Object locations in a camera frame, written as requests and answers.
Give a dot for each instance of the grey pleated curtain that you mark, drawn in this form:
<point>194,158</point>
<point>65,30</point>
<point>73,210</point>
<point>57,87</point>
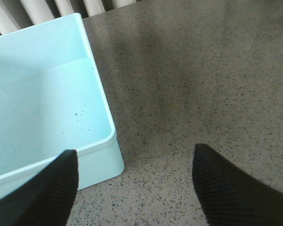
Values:
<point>19,14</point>

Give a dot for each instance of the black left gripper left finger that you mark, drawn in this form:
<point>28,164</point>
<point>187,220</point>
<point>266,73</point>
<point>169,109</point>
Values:
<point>47,198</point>

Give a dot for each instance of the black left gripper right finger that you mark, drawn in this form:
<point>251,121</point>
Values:
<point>231,197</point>

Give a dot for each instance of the light blue plastic box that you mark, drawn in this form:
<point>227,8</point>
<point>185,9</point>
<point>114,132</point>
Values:
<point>51,100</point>

